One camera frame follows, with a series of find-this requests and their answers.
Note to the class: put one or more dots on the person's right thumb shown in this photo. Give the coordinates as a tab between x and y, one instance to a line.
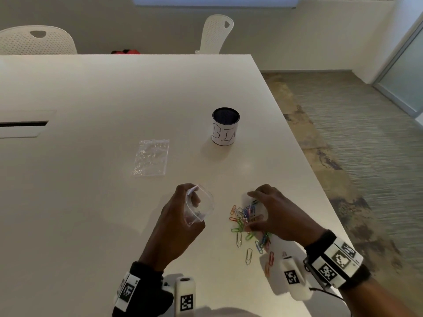
257	223

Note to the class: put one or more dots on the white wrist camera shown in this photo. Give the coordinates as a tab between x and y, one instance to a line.
294	277
185	297

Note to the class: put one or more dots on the person's left thumb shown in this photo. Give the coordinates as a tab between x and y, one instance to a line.
196	199

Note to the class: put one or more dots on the frosted glass door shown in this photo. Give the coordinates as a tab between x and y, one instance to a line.
401	72

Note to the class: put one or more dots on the small clear plastic bag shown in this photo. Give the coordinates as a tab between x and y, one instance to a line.
151	158
205	207

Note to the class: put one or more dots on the pile of coloured paper clips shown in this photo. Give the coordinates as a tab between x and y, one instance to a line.
246	217

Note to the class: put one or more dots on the white perforated chair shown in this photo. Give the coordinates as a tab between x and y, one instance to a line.
216	34
36	41

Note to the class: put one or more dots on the black cup with white label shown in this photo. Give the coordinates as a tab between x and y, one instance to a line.
225	130

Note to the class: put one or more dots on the person's right forearm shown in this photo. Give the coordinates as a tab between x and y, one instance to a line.
373	300

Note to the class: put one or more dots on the red bag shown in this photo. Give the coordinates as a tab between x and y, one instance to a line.
125	52

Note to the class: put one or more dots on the person's left hand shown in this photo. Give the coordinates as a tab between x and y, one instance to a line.
168	227

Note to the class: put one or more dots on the person's right hand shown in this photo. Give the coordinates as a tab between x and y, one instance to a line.
287	217

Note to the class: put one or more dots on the black wristband with marker tags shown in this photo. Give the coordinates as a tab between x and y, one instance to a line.
337	259
145	287

